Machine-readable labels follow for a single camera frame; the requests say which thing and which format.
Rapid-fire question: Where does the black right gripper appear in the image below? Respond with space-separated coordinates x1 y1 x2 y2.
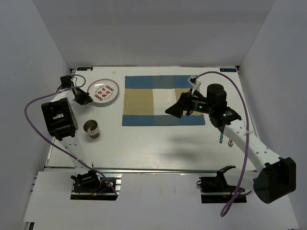
165 88 214 118

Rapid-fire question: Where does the white plate with red print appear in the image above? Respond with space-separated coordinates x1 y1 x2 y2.
87 79 119 106

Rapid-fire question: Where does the white brown metal cup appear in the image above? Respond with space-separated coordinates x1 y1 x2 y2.
83 120 100 138

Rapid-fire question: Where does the blue tan white placemat cloth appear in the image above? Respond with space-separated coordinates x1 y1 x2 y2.
122 75 205 127

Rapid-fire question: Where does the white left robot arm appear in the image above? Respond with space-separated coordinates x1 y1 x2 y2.
41 91 93 175

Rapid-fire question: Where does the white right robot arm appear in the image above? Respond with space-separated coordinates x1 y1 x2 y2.
165 84 296 204

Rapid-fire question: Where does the blue label sticker left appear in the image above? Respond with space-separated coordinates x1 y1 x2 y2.
76 67 93 71

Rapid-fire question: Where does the blue label sticker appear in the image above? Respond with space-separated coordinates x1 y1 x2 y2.
76 67 93 71
220 68 237 72

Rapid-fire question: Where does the blue label sticker right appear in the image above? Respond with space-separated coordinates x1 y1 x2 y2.
220 68 237 72

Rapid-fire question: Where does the pink iridescent fork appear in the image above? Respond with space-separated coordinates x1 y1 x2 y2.
228 139 233 148

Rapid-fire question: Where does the teal handled knife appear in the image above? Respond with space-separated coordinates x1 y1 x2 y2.
219 133 224 144

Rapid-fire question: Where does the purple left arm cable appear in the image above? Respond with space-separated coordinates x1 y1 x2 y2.
24 74 118 197

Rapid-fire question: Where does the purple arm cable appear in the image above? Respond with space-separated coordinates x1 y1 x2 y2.
191 71 253 217
24 74 118 197

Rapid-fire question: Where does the aluminium table frame rail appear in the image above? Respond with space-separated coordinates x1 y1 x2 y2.
45 69 274 175

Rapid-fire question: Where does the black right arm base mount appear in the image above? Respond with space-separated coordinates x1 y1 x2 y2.
196 165 241 204

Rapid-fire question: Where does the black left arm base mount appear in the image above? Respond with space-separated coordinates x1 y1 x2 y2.
70 171 121 201

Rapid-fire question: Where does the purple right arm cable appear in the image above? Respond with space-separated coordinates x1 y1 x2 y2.
191 71 253 217

